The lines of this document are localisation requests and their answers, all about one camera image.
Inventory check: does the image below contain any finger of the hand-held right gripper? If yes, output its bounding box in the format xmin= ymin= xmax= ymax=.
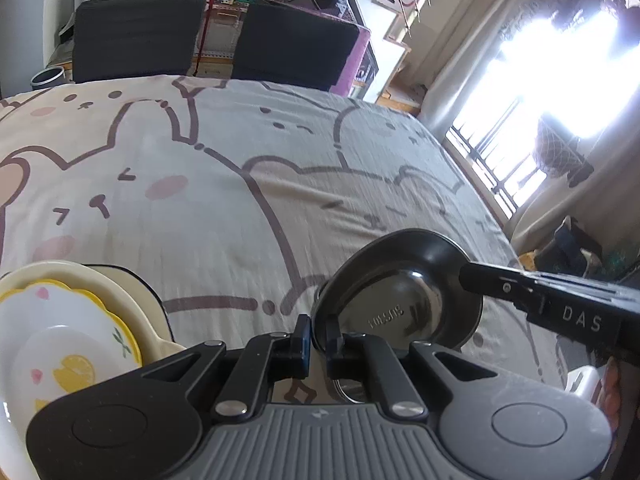
xmin=459 ymin=259 xmax=551 ymax=311

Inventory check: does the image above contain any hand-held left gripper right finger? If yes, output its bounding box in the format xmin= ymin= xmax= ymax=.
xmin=325 ymin=317 xmax=496 ymax=421

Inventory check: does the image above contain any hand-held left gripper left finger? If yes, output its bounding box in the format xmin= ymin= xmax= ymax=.
xmin=142 ymin=314 xmax=314 ymax=422

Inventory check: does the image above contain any round steel bowl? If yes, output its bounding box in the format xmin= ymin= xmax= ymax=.
xmin=311 ymin=229 xmax=485 ymax=406

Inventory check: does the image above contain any white leaf print plate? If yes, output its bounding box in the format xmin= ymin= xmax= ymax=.
xmin=87 ymin=264 xmax=174 ymax=344

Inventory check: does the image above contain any yellow rimmed flower bowl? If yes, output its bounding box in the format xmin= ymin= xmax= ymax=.
xmin=0 ymin=280 xmax=144 ymax=480

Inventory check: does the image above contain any cream bowl with handles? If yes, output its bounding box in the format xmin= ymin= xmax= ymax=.
xmin=0 ymin=259 xmax=189 ymax=377

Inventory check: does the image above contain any person's right hand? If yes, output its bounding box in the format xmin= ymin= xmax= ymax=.
xmin=598 ymin=355 xmax=630 ymax=415

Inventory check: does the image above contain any dark bag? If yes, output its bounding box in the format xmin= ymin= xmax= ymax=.
xmin=535 ymin=215 xmax=607 ymax=277

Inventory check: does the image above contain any black window railing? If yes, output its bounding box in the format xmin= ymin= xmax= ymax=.
xmin=445 ymin=95 xmax=551 ymax=221

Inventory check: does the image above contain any hanging mesh cloth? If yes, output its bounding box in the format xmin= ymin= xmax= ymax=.
xmin=532 ymin=115 xmax=596 ymax=187

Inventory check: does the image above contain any printed cartoon tablecloth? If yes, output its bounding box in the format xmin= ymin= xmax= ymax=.
xmin=0 ymin=74 xmax=571 ymax=480

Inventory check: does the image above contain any beige curtain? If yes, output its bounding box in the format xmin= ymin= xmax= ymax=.
xmin=420 ymin=0 xmax=566 ymax=122

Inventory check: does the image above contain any wooden staircase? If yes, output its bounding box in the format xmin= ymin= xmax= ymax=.
xmin=360 ymin=0 xmax=427 ymax=112

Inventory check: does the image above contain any purple cloth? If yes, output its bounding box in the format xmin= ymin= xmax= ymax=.
xmin=327 ymin=25 xmax=374 ymax=97

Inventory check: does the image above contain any dark fabric chair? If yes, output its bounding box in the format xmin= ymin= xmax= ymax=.
xmin=72 ymin=0 xmax=207 ymax=84
xmin=231 ymin=2 xmax=361 ymax=92

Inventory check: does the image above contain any grey trash bin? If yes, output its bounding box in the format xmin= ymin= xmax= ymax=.
xmin=31 ymin=66 xmax=66 ymax=91

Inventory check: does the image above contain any red strap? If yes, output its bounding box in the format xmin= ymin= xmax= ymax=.
xmin=195 ymin=0 xmax=224 ymax=77

